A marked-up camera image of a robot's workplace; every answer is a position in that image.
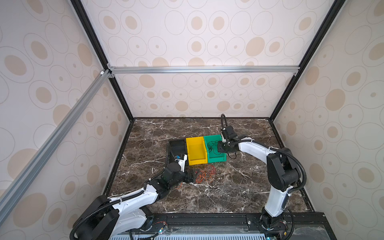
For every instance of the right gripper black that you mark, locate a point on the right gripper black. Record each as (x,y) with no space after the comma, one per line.
(220,147)

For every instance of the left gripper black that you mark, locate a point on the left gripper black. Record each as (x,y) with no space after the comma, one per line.
(184,175)

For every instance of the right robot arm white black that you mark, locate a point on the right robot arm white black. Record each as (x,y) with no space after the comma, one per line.
(285,173)

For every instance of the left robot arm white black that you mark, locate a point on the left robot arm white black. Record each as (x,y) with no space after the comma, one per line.
(126,204)

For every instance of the green plastic bin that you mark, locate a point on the green plastic bin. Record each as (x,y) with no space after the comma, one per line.
(214,156)

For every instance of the black plastic bin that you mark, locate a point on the black plastic bin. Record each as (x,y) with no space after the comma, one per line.
(176,150)

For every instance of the yellow plastic bin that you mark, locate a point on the yellow plastic bin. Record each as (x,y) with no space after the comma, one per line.
(197,152)

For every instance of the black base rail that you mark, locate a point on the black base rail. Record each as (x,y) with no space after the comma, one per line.
(296,226)

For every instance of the horizontal aluminium frame bar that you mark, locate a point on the horizontal aluminium frame bar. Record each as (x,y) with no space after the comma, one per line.
(204,70)

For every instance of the left aluminium frame bar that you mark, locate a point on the left aluminium frame bar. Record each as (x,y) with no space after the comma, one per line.
(23,181)

